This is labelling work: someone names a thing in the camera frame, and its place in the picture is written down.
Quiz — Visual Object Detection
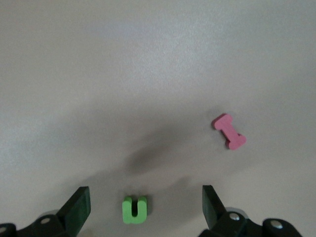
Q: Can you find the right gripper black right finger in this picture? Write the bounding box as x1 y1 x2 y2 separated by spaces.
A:
199 185 303 237

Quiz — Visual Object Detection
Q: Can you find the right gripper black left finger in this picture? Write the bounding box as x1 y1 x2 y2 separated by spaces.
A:
0 186 92 237

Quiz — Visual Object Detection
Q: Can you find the green letter u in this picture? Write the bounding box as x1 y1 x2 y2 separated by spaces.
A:
121 195 148 225

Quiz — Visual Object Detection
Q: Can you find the red letter I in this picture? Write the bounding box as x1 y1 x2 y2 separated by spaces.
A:
211 113 247 151

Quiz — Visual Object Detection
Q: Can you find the brown table cover sheet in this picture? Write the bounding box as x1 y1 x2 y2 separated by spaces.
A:
0 0 316 237

